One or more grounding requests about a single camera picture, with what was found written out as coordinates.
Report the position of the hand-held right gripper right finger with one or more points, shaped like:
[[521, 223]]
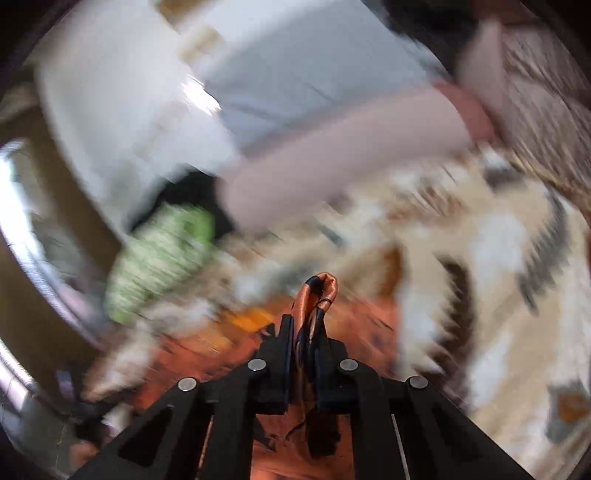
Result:
[[319, 369]]

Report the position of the green patterned pillow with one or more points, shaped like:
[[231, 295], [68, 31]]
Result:
[[157, 258]]

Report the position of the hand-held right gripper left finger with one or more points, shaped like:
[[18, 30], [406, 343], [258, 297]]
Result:
[[287, 364]]

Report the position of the brown wooden furniture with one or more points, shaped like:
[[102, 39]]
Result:
[[41, 240]]

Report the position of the orange floral garment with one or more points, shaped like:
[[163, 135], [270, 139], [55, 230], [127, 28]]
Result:
[[318, 290]]

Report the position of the pink bolster pillow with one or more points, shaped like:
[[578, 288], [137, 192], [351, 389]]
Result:
[[323, 157]]

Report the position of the black cloth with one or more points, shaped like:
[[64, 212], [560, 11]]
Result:
[[198, 187]]

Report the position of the beige leaf-print blanket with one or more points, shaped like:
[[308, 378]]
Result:
[[498, 258]]

